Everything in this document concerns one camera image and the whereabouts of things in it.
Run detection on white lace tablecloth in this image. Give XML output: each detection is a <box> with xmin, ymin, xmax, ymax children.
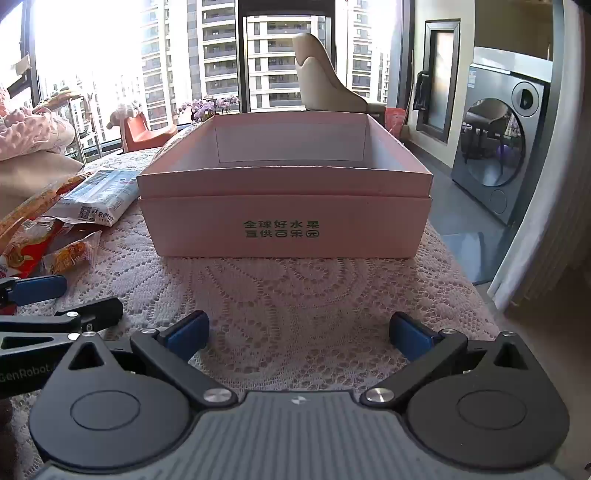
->
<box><xmin>0</xmin><ymin>148</ymin><xmax>502</xmax><ymax>467</ymax></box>

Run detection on beige cushion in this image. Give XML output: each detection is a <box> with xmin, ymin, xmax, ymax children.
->
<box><xmin>0</xmin><ymin>150</ymin><xmax>86</xmax><ymax>220</ymax></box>

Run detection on pink fluffy blanket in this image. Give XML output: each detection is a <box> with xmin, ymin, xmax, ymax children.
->
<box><xmin>0</xmin><ymin>85</ymin><xmax>77</xmax><ymax>160</ymax></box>

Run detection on potted purple orchid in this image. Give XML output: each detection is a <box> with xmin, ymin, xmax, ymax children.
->
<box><xmin>178</xmin><ymin>95</ymin><xmax>241</xmax><ymax>123</ymax></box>

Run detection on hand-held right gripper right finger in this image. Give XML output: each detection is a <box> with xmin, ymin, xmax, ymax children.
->
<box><xmin>359</xmin><ymin>311</ymin><xmax>532</xmax><ymax>409</ymax></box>

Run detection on red bin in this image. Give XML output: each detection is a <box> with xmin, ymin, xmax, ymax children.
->
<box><xmin>385</xmin><ymin>107</ymin><xmax>407</xmax><ymax>134</ymax></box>

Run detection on black framed glass door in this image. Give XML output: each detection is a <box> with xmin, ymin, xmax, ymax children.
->
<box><xmin>416</xmin><ymin>19</ymin><xmax>461</xmax><ymax>143</ymax></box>

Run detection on beige chair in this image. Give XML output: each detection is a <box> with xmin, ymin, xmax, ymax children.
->
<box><xmin>292</xmin><ymin>32</ymin><xmax>386</xmax><ymax>123</ymax></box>

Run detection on small clear cake packet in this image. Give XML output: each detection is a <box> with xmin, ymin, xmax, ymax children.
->
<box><xmin>42</xmin><ymin>230</ymin><xmax>102</xmax><ymax>277</ymax></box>

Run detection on pink cardboard box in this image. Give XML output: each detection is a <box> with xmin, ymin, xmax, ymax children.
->
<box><xmin>137</xmin><ymin>112</ymin><xmax>433</xmax><ymax>258</ymax></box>

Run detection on small balcony table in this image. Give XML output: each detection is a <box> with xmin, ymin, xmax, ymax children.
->
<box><xmin>31</xmin><ymin>90</ymin><xmax>107</xmax><ymax>164</ymax></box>

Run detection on grey washing machine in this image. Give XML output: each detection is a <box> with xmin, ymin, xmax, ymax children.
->
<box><xmin>450</xmin><ymin>46</ymin><xmax>553</xmax><ymax>226</ymax></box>

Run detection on clear bread packet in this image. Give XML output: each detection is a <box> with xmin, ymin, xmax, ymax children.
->
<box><xmin>0</xmin><ymin>173</ymin><xmax>93</xmax><ymax>236</ymax></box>

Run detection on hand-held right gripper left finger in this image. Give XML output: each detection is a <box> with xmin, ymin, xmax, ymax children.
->
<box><xmin>68</xmin><ymin>310</ymin><xmax>238</xmax><ymax>411</ymax></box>

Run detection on orange stool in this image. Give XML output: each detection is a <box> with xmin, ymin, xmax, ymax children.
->
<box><xmin>121</xmin><ymin>111</ymin><xmax>178</xmax><ymax>153</ymax></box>

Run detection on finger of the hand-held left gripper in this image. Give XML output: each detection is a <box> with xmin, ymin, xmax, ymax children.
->
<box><xmin>0</xmin><ymin>296</ymin><xmax>124</xmax><ymax>359</ymax></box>
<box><xmin>0</xmin><ymin>274</ymin><xmax>68</xmax><ymax>308</ymax></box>

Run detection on white plush toy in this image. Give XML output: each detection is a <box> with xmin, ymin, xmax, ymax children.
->
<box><xmin>107</xmin><ymin>102</ymin><xmax>141</xmax><ymax>130</ymax></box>

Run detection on black door handle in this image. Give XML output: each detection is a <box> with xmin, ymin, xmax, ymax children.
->
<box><xmin>414</xmin><ymin>71</ymin><xmax>431</xmax><ymax>112</ymax></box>

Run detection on white grey snack packet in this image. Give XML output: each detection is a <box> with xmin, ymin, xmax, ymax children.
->
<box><xmin>44</xmin><ymin>168</ymin><xmax>141</xmax><ymax>228</ymax></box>

